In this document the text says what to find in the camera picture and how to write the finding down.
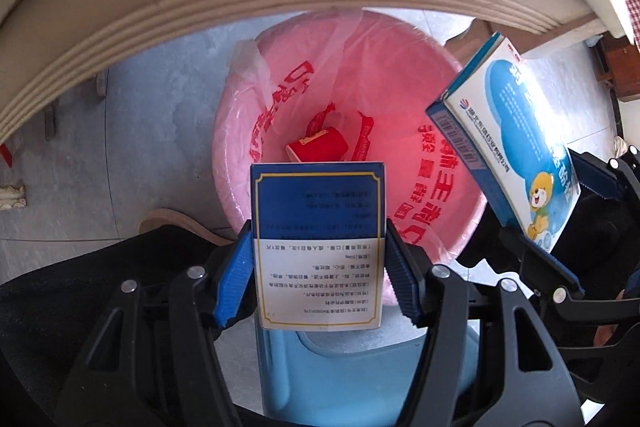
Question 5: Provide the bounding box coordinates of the person's left shoe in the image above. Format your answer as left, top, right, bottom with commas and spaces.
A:
137, 208, 236, 248

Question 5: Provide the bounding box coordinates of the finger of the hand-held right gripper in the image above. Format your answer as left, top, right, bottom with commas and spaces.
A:
480, 209, 640, 335
569, 146, 640, 220

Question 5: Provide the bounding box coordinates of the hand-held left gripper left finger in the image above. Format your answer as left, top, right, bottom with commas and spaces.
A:
65, 219, 256, 427

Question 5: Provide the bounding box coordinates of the light blue cartoon box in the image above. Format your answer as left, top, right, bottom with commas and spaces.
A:
426, 32, 582, 254

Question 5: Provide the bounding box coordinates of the red-printed clear bin liner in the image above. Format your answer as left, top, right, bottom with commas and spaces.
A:
230, 9, 488, 258

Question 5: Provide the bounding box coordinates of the pink trash bin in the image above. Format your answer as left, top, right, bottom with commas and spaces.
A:
212, 9, 488, 265

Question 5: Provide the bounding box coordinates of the blue plastic stool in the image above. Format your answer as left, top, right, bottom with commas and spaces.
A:
254, 317, 482, 427

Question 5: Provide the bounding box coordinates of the red paper cup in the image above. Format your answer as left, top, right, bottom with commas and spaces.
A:
286, 129, 348, 164

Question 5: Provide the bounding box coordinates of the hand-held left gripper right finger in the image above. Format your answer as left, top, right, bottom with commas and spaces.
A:
385, 217, 586, 427

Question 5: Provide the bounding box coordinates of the white and blue box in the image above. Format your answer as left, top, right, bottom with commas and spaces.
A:
250, 162, 388, 333

